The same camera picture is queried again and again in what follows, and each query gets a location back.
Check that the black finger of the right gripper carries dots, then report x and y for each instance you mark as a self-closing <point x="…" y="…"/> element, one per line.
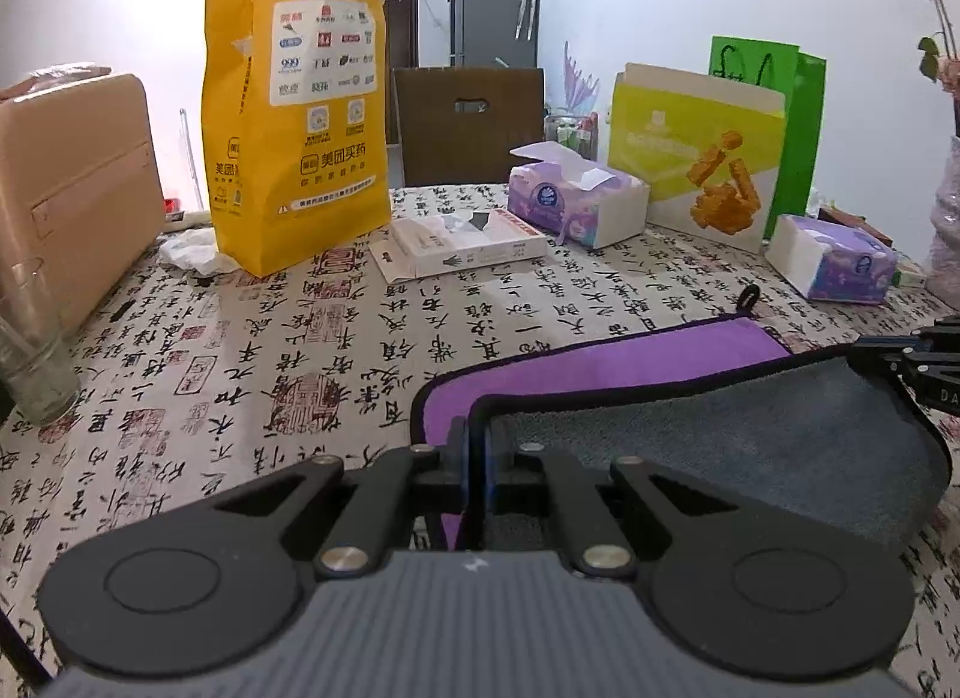
<point x="927" y="362"/>

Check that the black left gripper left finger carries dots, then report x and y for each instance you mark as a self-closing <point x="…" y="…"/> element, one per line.
<point x="205" y="585"/>

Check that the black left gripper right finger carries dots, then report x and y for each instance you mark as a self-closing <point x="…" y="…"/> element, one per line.
<point x="747" y="587"/>

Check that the grey and purple microfibre towel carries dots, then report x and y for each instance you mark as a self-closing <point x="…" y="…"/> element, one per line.
<point x="829" y="434"/>

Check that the pink textured vase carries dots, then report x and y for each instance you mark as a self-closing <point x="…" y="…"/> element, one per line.
<point x="943" y="268"/>

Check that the purple tissue pack right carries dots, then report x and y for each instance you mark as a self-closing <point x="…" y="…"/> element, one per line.
<point x="825" y="261"/>

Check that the clear drinking glass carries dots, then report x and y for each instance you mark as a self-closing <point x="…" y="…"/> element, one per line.
<point x="37" y="369"/>

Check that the yellow-green snack gift bag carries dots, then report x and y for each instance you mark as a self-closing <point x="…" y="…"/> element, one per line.
<point x="708" y="148"/>

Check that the green paper bag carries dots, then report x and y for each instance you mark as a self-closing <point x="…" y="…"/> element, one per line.
<point x="801" y="78"/>

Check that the crumpled white tissue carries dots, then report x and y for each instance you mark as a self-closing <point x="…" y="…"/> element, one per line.
<point x="196" y="250"/>

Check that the purple tissue pack open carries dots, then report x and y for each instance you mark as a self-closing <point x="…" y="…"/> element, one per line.
<point x="576" y="199"/>

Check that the beige suitcase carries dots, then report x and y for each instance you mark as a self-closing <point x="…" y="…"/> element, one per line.
<point x="80" y="187"/>

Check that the white flat cardboard box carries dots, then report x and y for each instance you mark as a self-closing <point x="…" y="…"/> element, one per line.
<point x="416" y="248"/>

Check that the yellow paper delivery bag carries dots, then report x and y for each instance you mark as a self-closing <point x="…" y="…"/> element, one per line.
<point x="294" y="127"/>

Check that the brown wooden chair back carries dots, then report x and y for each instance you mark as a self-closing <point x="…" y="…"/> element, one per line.
<point x="459" y="125"/>

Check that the grey refrigerator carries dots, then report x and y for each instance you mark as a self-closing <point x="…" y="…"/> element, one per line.
<point x="494" y="33"/>

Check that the dark brown door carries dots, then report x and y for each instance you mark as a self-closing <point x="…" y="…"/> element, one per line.
<point x="402" y="52"/>

